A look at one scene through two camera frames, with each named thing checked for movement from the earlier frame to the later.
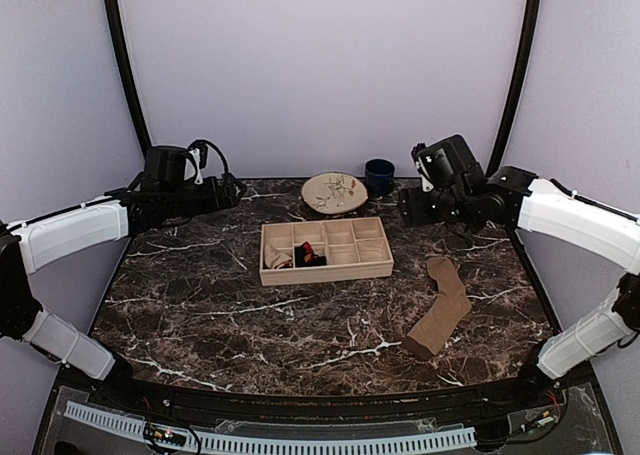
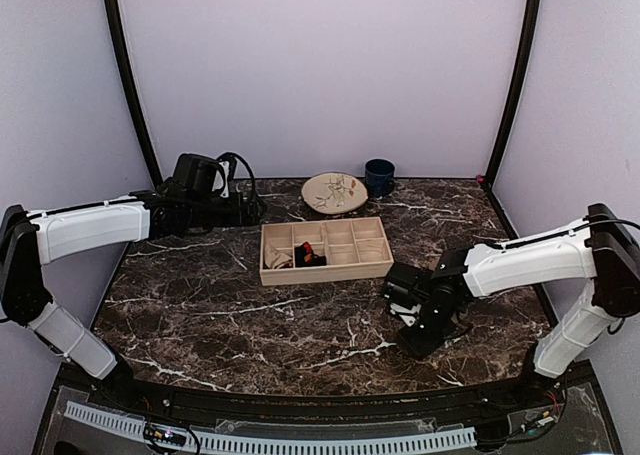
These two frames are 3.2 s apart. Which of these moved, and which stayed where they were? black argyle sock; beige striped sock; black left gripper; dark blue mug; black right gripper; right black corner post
Moved: black right gripper; black left gripper
Stayed: dark blue mug; beige striped sock; black argyle sock; right black corner post
